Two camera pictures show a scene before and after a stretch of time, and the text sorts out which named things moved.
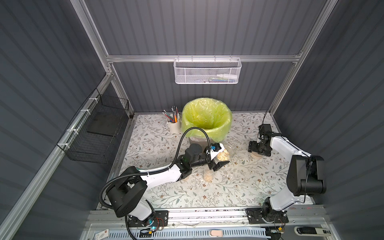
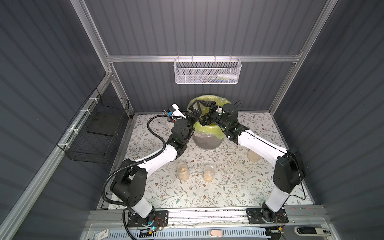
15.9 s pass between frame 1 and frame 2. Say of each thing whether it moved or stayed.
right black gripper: moved
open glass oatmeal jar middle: stayed
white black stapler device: stayed
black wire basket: stayed
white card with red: stayed
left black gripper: moved
